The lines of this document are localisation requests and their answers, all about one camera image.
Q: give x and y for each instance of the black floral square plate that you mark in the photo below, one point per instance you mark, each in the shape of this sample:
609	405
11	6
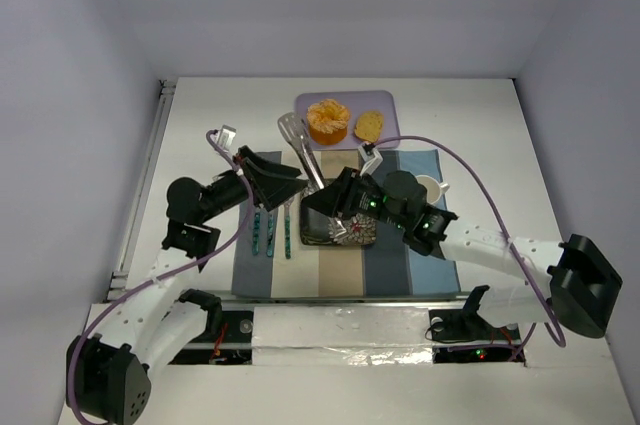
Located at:
316	229

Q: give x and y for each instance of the aluminium frame rail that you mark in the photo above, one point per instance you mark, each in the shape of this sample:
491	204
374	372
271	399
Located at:
119	276

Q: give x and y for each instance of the fork with teal handle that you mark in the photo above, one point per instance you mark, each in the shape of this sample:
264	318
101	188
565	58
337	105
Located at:
256	231

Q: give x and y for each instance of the orange bundt cake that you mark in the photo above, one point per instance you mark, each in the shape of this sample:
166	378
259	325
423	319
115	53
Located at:
328	122

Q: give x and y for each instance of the spoon with teal handle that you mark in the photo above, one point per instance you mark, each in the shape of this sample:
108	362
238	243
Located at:
287	228

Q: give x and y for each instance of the striped cloth placemat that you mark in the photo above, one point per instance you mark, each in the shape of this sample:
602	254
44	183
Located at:
387	268

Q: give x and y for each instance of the foil covered front panel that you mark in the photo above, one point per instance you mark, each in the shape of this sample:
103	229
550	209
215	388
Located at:
361	336

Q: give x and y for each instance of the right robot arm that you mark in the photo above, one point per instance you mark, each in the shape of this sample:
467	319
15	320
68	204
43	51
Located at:
569	283

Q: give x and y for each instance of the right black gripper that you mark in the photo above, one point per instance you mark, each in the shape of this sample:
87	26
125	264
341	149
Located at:
345	193

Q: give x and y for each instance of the slice of bread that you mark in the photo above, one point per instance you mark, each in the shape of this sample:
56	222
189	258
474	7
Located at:
369	126

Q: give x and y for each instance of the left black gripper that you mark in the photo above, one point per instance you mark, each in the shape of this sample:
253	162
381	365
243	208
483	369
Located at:
248	173

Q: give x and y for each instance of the white ceramic mug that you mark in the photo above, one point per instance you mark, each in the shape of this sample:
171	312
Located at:
435	190

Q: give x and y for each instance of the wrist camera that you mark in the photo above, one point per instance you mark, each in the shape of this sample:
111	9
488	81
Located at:
224	137
371	158

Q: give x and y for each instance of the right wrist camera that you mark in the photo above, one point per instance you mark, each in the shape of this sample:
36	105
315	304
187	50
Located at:
371	158

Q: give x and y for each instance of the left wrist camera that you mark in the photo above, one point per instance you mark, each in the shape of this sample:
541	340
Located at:
224	137

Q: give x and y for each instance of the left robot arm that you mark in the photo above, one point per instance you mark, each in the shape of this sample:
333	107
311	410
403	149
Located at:
112	365

